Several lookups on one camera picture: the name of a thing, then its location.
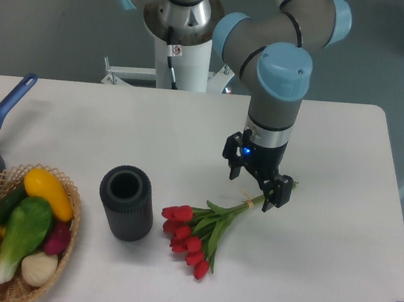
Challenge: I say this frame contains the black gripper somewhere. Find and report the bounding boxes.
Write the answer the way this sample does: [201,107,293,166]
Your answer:
[222,128,294,212]

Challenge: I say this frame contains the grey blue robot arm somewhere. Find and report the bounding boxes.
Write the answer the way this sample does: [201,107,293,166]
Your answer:
[119,0,352,210]

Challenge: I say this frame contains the dark grey ribbed vase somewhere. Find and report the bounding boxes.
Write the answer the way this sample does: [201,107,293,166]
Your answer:
[99,165,153,242]

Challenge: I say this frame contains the red purple radish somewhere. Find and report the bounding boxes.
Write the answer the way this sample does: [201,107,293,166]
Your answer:
[43,222,71,255]

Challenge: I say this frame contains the yellow squash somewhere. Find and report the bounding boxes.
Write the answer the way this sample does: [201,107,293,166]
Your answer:
[24,168,74,222]

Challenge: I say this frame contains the green bok choy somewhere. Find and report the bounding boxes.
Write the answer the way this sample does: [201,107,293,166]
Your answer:
[0,196,53,284]

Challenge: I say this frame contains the white garlic bulb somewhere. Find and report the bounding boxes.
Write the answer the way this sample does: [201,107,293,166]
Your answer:
[21,251,58,287]

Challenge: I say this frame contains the woven wicker basket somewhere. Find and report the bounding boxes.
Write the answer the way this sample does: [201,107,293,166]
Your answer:
[0,158,88,302]

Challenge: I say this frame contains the green cucumber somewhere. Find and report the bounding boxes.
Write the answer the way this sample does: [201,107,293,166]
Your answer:
[0,185,28,227]

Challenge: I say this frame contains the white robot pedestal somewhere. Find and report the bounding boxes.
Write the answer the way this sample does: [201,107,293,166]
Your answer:
[100,0,245,102]

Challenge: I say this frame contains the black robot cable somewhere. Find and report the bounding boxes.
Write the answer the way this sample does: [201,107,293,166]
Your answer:
[160,25,186,91]

